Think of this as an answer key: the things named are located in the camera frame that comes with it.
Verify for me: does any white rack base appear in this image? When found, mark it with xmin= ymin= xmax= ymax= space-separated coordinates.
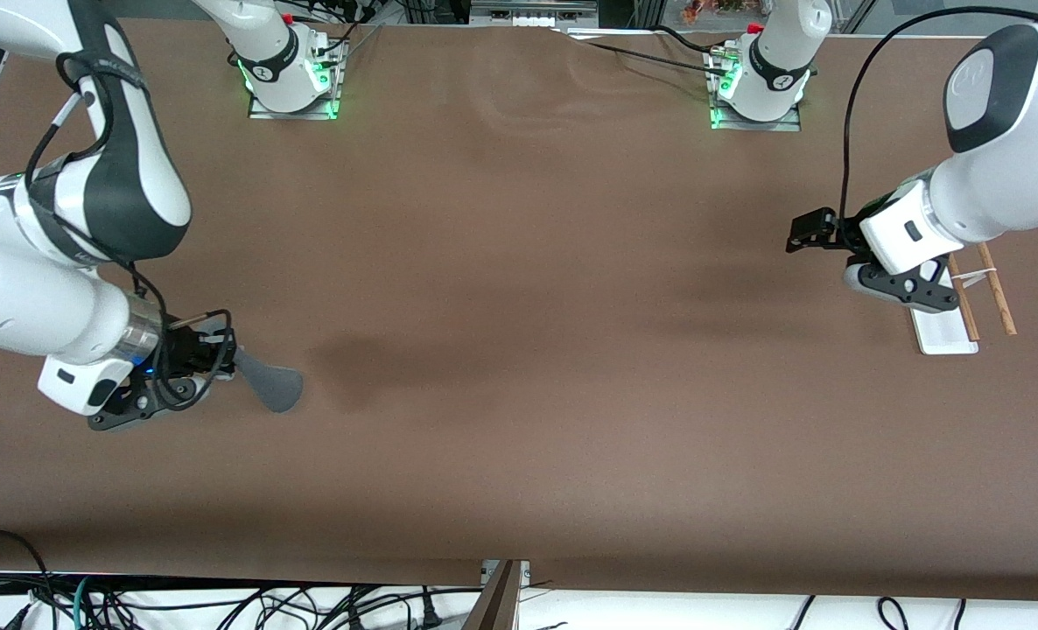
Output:
xmin=908 ymin=262 xmax=980 ymax=356

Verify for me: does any orange plastic item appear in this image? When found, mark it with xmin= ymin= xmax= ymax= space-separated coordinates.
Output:
xmin=682 ymin=0 xmax=752 ymax=25

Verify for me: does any brown beam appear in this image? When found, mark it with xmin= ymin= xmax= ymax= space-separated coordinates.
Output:
xmin=465 ymin=560 xmax=522 ymax=630

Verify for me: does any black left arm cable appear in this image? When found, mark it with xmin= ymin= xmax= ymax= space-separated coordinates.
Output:
xmin=841 ymin=7 xmax=1038 ymax=224

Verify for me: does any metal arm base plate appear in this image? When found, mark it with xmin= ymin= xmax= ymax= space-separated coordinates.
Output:
xmin=707 ymin=48 xmax=804 ymax=132
xmin=248 ymin=39 xmax=345 ymax=121

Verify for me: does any thick black cable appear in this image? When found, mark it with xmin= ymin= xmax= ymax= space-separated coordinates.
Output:
xmin=0 ymin=529 xmax=52 ymax=630

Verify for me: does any metal table edge bracket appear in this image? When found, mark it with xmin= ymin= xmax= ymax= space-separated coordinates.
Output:
xmin=481 ymin=560 xmax=530 ymax=589

